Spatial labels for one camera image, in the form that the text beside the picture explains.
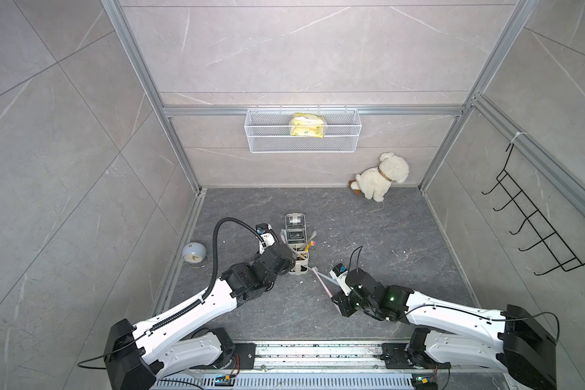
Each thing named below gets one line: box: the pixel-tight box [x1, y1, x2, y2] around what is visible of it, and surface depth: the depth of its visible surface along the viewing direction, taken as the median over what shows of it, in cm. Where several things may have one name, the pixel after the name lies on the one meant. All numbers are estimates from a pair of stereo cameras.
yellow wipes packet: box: [290, 112, 326, 139], surface depth 89 cm
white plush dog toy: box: [348, 151, 410, 203], surface depth 110 cm
